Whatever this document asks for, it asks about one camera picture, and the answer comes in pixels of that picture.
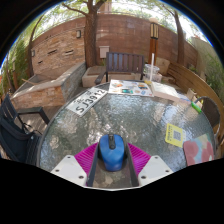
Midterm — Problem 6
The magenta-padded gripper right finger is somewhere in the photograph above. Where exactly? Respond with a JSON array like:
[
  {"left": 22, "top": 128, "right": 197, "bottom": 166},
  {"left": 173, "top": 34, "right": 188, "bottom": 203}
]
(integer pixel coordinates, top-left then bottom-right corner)
[{"left": 125, "top": 142, "right": 174, "bottom": 188}]

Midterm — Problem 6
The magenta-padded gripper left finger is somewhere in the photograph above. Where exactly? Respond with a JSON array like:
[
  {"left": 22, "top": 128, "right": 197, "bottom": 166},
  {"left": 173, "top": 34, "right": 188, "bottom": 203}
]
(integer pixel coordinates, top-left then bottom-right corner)
[{"left": 50, "top": 142, "right": 100, "bottom": 188}]

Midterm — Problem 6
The blue computer mouse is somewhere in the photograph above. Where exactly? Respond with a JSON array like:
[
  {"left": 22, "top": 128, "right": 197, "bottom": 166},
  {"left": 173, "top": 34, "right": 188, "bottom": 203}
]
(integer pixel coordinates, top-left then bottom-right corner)
[{"left": 98, "top": 133, "right": 127, "bottom": 172}]

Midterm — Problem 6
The pink patchwork-print mouse pad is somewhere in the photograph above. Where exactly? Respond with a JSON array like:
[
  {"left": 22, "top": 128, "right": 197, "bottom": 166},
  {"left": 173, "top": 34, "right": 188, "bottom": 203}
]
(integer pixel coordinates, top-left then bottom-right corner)
[{"left": 183, "top": 133, "right": 215, "bottom": 167}]

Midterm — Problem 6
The yellow square card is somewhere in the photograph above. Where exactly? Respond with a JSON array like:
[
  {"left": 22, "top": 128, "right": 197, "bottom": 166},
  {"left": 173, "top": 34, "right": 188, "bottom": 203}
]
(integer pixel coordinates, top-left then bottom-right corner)
[{"left": 165, "top": 123, "right": 186, "bottom": 148}]

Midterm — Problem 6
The white licence plate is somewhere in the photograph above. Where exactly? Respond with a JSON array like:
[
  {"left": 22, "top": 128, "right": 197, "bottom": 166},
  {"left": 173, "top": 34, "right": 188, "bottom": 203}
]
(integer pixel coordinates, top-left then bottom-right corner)
[{"left": 65, "top": 87, "right": 109, "bottom": 118}]

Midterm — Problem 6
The small pale booklet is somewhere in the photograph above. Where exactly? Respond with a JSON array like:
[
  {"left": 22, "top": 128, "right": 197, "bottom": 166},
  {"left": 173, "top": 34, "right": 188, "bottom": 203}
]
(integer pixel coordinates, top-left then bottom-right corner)
[{"left": 173, "top": 94, "right": 193, "bottom": 105}]

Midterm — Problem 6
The stone raised garden bed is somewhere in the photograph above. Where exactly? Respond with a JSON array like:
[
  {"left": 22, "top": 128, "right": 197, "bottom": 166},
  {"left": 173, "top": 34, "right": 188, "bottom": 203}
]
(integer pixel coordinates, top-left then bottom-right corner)
[{"left": 9, "top": 61, "right": 87, "bottom": 111}]

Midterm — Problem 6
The colourful printed magazine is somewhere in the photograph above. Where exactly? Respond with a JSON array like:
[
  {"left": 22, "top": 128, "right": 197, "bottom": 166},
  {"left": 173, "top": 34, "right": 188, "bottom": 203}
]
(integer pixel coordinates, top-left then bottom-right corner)
[{"left": 108, "top": 79, "right": 155, "bottom": 98}]

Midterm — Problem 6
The pale stone block seat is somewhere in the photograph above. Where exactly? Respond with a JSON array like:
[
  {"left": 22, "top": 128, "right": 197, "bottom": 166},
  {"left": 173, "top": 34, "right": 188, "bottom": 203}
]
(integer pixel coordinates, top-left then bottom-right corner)
[{"left": 81, "top": 65, "right": 109, "bottom": 88}]

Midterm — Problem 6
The curved wooden bench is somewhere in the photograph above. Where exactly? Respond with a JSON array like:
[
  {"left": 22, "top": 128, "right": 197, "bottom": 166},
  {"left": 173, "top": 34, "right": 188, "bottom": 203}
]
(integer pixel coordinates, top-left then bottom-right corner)
[{"left": 166, "top": 62, "right": 224, "bottom": 134}]

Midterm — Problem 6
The clear plastic cup with straw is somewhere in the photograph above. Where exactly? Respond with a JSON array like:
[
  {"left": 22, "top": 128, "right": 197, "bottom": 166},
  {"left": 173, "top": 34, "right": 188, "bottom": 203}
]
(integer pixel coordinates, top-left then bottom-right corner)
[{"left": 143, "top": 53, "right": 161, "bottom": 84}]

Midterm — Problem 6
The leaning pale stone slab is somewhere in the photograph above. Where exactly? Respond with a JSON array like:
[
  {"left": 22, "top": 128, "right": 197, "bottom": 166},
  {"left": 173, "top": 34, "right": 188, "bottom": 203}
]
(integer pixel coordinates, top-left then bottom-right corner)
[{"left": 155, "top": 57, "right": 171, "bottom": 76}]

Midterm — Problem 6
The dark wooden slatted chair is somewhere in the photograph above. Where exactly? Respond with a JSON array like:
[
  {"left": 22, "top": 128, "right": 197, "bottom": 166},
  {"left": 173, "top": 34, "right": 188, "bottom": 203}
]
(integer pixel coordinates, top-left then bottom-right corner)
[{"left": 94, "top": 52, "right": 146, "bottom": 85}]

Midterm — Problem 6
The slim straight tree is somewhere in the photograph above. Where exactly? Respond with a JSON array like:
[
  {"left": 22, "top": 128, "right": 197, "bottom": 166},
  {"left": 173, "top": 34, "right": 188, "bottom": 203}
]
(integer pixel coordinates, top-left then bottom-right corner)
[{"left": 159, "top": 3, "right": 188, "bottom": 66}]

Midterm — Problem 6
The thick forked tree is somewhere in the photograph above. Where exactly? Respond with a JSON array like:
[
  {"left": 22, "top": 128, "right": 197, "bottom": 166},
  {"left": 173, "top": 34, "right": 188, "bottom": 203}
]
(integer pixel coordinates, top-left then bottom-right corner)
[{"left": 61, "top": 0, "right": 108, "bottom": 69}]

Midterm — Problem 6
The grey wall utility box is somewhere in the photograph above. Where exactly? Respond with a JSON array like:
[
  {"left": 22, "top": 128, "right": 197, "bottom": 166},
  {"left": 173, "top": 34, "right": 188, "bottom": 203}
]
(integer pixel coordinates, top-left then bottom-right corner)
[{"left": 98, "top": 45, "right": 110, "bottom": 59}]

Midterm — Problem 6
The wooden garden lamp post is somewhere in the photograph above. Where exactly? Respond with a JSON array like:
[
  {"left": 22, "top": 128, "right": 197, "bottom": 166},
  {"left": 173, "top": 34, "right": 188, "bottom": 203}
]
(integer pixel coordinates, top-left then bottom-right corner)
[{"left": 148, "top": 18, "right": 160, "bottom": 66}]

